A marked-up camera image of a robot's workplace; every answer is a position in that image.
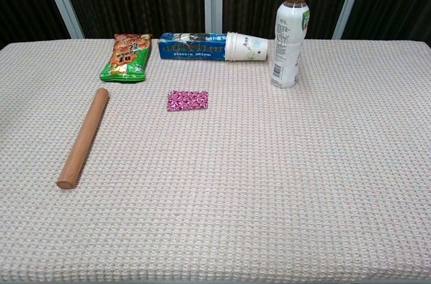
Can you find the pink woven tablecloth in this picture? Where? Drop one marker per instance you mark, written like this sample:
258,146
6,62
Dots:
235,179

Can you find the pink patterned rectangular block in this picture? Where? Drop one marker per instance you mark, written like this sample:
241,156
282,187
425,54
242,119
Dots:
187,100

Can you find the green snack bag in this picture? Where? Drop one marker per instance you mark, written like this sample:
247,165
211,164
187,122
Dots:
126,62

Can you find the blue cardboard box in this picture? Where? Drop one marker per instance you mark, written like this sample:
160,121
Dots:
188,48

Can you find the white paper cup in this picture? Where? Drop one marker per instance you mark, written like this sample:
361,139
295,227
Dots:
246,46

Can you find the wooden rolling pin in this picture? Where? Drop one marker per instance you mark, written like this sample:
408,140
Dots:
82,139

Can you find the white bottle yellow cap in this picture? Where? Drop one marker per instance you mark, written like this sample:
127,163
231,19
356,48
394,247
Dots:
288,45

